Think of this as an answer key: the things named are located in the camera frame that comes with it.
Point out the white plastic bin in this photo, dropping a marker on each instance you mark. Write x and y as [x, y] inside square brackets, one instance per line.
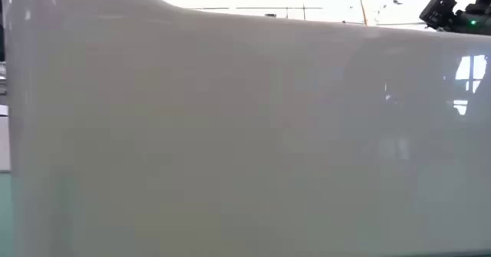
[230, 134]

